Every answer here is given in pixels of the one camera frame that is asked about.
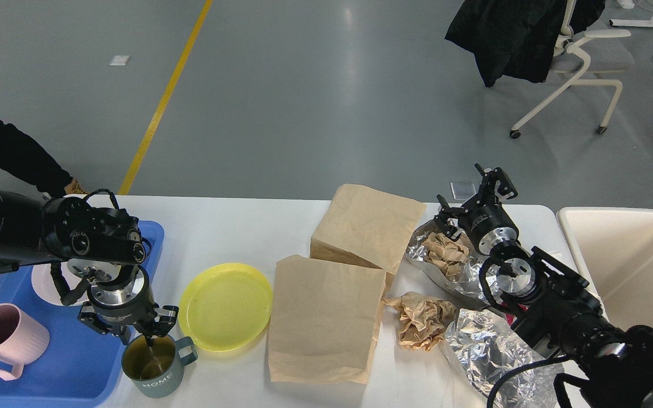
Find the crumpled paper in foil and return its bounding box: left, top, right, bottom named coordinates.
left=422, top=232, right=470, bottom=282

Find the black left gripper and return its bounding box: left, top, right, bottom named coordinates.
left=78, top=266, right=179, bottom=347

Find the upper aluminium foil sheet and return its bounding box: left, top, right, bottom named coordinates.
left=405, top=220, right=491, bottom=310

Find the person in black clothes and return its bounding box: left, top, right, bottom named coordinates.
left=0, top=119, right=75, bottom=197

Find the aluminium foil sheet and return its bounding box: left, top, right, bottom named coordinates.
left=441, top=308, right=564, bottom=407
left=405, top=220, right=491, bottom=310

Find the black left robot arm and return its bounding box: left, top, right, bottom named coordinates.
left=0, top=189, right=179, bottom=345

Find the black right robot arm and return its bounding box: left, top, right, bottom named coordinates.
left=434, top=164, right=653, bottom=407

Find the crumpled brown paper ball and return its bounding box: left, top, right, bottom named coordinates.
left=383, top=291, right=457, bottom=351

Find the front brown paper bag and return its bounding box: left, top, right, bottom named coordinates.
left=268, top=255, right=386, bottom=384

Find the rear brown paper bag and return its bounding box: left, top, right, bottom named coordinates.
left=310, top=184, right=427, bottom=290

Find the yellow plate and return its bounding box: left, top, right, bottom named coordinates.
left=178, top=262, right=274, bottom=353

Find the brown paper bag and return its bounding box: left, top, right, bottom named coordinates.
left=310, top=184, right=427, bottom=290
left=268, top=255, right=386, bottom=384

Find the white office chair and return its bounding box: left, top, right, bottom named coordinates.
left=510, top=1, right=633, bottom=139

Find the lower aluminium foil sheet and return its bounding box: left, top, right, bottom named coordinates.
left=441, top=308, right=564, bottom=407

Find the pink plate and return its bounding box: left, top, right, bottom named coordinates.
left=31, top=262, right=81, bottom=307

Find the green grey mug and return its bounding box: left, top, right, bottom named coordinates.
left=120, top=335, right=198, bottom=398

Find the blue plastic tray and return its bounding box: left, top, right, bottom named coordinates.
left=0, top=220, right=166, bottom=408

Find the white plastic bin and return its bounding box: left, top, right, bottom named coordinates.
left=557, top=207, right=653, bottom=330

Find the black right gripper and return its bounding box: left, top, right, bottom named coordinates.
left=434, top=164, right=519, bottom=256

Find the pink ribbed mug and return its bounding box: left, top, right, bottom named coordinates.
left=0, top=303, right=51, bottom=381

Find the black jacket on chair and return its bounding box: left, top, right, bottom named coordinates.
left=444, top=0, right=607, bottom=88

